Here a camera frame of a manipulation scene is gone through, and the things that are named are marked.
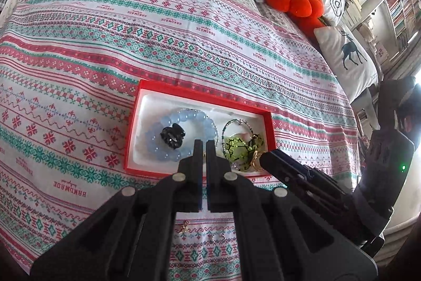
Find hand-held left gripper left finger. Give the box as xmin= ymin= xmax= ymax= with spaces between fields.
xmin=29 ymin=139 xmax=203 ymax=281

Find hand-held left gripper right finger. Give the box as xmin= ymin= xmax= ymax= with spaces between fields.
xmin=206 ymin=140 xmax=379 ymax=281

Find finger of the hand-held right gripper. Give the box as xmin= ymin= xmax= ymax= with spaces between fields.
xmin=260 ymin=152 xmax=350 ymax=213
xmin=270 ymin=150 xmax=351 ymax=203

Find gold ring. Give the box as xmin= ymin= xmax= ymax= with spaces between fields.
xmin=250 ymin=151 xmax=265 ymax=171

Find black hair claw clip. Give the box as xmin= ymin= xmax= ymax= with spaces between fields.
xmin=160 ymin=124 xmax=185 ymax=149

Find clear bead bracelet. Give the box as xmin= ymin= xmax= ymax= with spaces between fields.
xmin=174 ymin=107 xmax=219 ymax=143

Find pale blue bead bracelet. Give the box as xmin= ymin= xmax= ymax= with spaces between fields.
xmin=145 ymin=108 xmax=219 ymax=165

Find red jewelry box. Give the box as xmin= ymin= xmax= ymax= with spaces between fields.
xmin=123 ymin=80 xmax=277 ymax=178

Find white deer print pillow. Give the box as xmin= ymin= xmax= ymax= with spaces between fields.
xmin=313 ymin=26 xmax=379 ymax=104

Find white bookshelf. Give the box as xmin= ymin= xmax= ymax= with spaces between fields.
xmin=382 ymin=0 xmax=421 ymax=71

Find patterned red green bedspread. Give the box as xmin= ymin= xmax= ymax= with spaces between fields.
xmin=0 ymin=0 xmax=359 ymax=281

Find red tomato plush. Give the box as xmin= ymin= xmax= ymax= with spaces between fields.
xmin=265 ymin=0 xmax=326 ymax=38

